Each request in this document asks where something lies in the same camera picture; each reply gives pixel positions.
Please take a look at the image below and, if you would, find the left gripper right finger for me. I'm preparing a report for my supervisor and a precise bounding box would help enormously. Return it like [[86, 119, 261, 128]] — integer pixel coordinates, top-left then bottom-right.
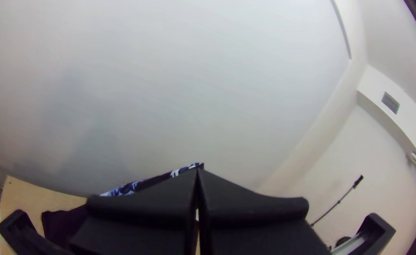
[[198, 168, 332, 255]]

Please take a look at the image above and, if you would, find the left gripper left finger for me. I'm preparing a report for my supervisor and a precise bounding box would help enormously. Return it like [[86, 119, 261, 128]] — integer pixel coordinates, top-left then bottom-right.
[[69, 168, 198, 255]]

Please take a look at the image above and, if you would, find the dark t-shirt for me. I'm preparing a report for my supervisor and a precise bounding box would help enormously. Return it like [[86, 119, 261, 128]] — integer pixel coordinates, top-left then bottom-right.
[[41, 162, 204, 249]]

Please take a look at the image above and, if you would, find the black tripod stand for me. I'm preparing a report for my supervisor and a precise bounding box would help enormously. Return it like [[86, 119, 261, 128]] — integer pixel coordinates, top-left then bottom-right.
[[310, 174, 364, 227]]

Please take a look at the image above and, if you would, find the wall vent grille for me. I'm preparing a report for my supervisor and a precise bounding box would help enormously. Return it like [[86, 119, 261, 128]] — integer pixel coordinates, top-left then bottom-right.
[[381, 91, 401, 115]]

